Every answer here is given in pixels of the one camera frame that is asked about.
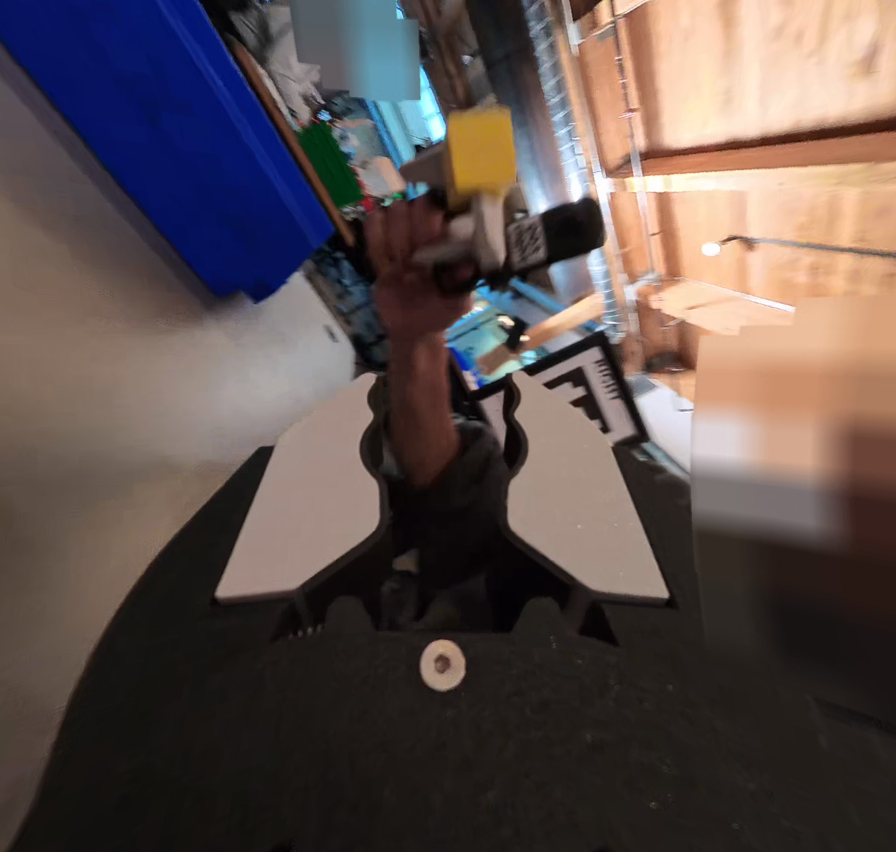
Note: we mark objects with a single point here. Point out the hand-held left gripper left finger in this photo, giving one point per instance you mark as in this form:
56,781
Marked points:
301,509

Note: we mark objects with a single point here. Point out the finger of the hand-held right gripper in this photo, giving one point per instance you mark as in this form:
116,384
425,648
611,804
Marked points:
490,229

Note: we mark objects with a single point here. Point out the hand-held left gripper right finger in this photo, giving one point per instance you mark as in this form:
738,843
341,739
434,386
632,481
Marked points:
585,509

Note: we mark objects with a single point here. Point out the yellow wooden block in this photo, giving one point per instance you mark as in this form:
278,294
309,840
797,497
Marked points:
482,150

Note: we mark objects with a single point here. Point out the blue plastic bin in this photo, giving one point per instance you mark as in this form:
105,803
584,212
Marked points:
140,110

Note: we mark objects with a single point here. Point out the person's right hand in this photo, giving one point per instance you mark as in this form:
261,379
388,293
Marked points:
406,271

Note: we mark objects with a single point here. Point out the printed marker board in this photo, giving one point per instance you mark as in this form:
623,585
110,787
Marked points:
574,390

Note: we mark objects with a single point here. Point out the green box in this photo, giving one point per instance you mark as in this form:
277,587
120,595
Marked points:
331,164

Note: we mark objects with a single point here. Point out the silver ventilation duct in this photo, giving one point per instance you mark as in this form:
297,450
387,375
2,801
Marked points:
525,54

